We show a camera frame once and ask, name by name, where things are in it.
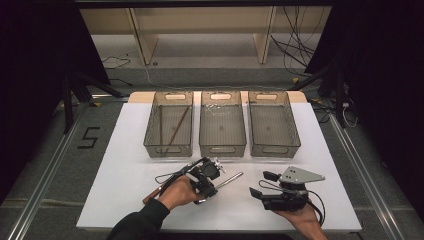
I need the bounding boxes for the thin black floor cable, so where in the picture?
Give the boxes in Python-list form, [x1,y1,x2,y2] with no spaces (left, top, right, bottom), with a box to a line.
[101,55,132,70]

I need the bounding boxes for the brown wooden chopstick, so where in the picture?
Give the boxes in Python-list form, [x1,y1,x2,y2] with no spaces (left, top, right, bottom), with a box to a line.
[168,105,191,147]

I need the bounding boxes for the person's right hand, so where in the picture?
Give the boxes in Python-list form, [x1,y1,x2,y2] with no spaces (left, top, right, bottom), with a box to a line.
[273,203,329,240]

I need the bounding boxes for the steel spoon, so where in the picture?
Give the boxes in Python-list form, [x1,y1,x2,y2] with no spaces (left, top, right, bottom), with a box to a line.
[193,171,244,205]

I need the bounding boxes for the black floor cable bundle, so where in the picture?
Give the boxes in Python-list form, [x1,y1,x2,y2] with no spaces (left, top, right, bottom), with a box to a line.
[270,5,323,78]

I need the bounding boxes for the black metal stand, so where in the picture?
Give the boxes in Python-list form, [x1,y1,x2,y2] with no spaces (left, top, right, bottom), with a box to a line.
[288,63,349,129]
[61,71,125,134]

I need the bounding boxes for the black overhead frame bar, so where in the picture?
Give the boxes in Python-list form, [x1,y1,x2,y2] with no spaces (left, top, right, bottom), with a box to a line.
[74,0,334,8]

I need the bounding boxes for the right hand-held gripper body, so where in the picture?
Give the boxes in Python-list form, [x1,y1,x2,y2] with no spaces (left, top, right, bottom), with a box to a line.
[263,165,326,212]

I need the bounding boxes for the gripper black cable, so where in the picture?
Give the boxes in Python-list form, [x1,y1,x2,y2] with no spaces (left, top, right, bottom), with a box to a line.
[258,179,327,227]
[154,157,206,194]

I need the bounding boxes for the white table sheet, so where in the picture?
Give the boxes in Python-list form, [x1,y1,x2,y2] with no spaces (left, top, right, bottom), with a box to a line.
[75,101,363,233]

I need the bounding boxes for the person's left hand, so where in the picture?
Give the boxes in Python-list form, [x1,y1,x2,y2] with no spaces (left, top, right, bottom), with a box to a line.
[157,174,205,212]

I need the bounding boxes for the beige wooden desk frame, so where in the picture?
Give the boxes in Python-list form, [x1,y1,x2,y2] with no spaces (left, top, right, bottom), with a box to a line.
[79,6,333,66]

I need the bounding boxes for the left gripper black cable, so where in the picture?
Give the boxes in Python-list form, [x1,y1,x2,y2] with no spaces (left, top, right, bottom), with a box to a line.
[154,157,206,194]

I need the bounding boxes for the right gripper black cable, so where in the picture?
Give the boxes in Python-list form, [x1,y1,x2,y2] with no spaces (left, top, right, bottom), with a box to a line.
[258,179,327,227]

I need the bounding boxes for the black curtain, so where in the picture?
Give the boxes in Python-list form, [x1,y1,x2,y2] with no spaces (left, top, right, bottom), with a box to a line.
[304,0,424,214]
[0,0,111,204]

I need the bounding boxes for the smoky clear plastic bin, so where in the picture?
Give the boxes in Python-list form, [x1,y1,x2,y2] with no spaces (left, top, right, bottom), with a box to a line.
[143,91,194,159]
[198,90,248,158]
[248,90,302,159]

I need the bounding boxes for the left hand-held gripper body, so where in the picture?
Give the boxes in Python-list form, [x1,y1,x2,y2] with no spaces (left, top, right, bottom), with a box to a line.
[184,156,228,200]

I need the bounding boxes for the short aluminium floor rail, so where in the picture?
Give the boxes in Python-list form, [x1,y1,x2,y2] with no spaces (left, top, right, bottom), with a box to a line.
[89,94,130,102]

